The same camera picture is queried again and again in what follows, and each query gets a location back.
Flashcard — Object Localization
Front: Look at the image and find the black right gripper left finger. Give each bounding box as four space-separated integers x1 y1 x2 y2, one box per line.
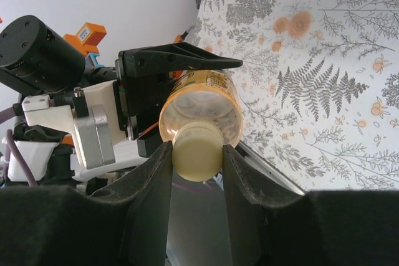
0 140 174 266

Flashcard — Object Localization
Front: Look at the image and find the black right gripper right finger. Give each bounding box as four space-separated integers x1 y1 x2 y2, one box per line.
221 144 399 266

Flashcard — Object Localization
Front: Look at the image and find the pale yellow bottle cap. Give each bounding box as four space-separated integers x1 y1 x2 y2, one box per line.
171 121 224 183

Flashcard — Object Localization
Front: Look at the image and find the yellow tea bottle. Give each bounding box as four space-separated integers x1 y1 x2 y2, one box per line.
158 68 244 154

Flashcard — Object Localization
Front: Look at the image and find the floral grey orange tablecloth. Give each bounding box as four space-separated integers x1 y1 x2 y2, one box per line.
190 0 399 192

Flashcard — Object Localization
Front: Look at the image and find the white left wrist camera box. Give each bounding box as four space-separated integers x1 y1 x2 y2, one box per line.
21 80 147 183

